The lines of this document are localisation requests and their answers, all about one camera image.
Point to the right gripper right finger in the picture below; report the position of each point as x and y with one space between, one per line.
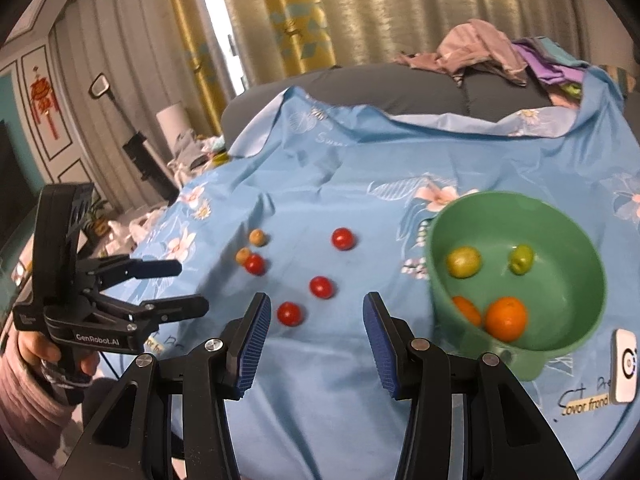
505 435

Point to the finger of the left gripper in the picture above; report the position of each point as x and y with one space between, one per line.
155 311
116 269

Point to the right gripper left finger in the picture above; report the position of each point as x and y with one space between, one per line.
129 437

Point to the orange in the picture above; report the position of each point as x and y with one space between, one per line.
468 310
506 319

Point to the large yellow-green fruit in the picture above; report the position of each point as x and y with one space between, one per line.
464 262

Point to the small green fruit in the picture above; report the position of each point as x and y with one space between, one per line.
521 259

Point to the pink sleeved left forearm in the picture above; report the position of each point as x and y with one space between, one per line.
31 418

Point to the person's left hand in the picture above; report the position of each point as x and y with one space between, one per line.
35 348

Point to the lower yellow kumquat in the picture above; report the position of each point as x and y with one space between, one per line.
242 255

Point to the yellow kumquat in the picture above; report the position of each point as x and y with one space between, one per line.
242 255
258 237

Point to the cherry tomato beside kumquats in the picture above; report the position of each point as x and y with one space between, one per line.
255 264

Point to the upper yellow kumquat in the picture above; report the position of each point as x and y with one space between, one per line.
258 237

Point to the near cherry tomato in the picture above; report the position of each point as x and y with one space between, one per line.
290 314

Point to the green plastic bowl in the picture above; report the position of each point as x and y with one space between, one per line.
564 292

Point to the white paper roll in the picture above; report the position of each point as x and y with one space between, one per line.
173 120

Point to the middle cherry tomato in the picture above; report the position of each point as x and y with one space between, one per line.
321 287

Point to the red chinese knot decoration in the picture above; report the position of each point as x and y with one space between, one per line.
43 102

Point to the far cherry tomato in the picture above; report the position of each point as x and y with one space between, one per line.
343 239

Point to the light blue floral cloth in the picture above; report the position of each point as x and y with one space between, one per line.
317 409

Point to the beige and yellow curtain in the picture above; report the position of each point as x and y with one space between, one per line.
235 45

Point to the grey sofa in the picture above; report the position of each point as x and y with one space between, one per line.
395 89

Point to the pile of clothes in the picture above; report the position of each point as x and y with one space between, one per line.
478 45

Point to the white device with ring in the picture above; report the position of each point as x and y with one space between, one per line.
624 367

